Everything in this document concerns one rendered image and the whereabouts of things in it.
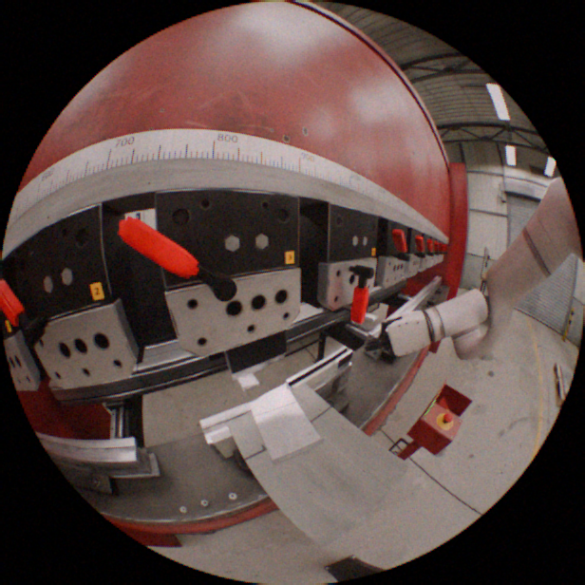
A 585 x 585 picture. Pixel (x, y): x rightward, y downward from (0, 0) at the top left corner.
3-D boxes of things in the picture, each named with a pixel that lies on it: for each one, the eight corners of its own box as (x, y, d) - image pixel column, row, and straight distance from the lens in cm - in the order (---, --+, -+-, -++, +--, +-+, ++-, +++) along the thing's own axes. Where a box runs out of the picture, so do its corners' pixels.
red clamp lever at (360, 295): (361, 327, 29) (369, 268, 26) (342, 318, 31) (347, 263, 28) (367, 323, 30) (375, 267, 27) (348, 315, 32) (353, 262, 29)
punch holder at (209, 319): (186, 363, 20) (154, 190, 17) (181, 327, 27) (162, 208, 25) (300, 324, 24) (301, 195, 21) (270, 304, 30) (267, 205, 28)
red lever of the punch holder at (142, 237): (124, 208, 13) (241, 286, 13) (138, 217, 17) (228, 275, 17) (109, 235, 13) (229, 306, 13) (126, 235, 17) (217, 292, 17)
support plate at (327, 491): (322, 547, 31) (323, 548, 30) (226, 424, 36) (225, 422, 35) (408, 466, 36) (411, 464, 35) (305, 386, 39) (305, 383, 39)
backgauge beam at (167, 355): (63, 408, 90) (47, 386, 86) (70, 385, 98) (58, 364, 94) (405, 287, 174) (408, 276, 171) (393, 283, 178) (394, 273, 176)
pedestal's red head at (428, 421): (434, 456, 81) (463, 431, 67) (405, 434, 79) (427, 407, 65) (454, 423, 94) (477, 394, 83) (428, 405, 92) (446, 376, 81)
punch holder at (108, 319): (57, 389, 30) (12, 249, 28) (74, 353, 35) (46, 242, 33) (143, 374, 21) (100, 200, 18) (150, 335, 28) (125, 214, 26)
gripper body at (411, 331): (430, 334, 54) (393, 346, 54) (423, 302, 49) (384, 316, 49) (438, 349, 48) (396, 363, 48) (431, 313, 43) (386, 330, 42)
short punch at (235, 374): (235, 384, 29) (221, 334, 23) (231, 376, 30) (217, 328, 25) (287, 361, 32) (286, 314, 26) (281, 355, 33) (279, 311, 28)
